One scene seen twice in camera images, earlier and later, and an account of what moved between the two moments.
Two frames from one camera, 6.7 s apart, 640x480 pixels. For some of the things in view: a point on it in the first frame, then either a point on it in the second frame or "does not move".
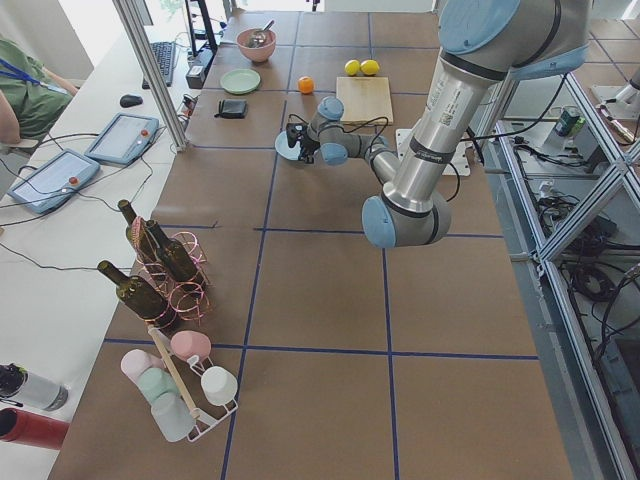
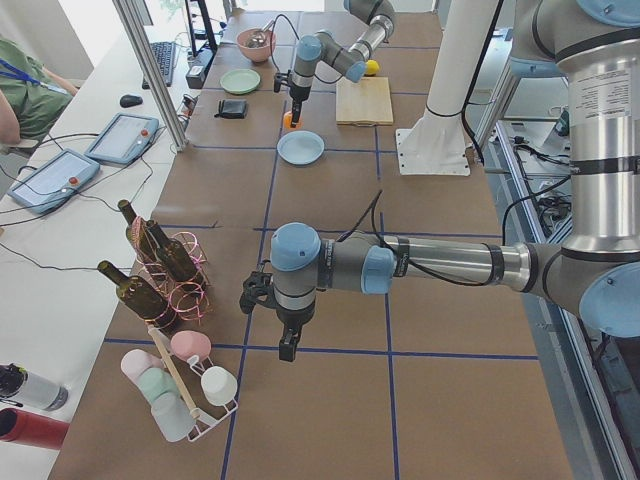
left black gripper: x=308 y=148 -> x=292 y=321
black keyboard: x=164 y=54 does not move
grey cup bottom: x=173 y=416 does not move
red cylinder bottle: x=27 y=428 does not move
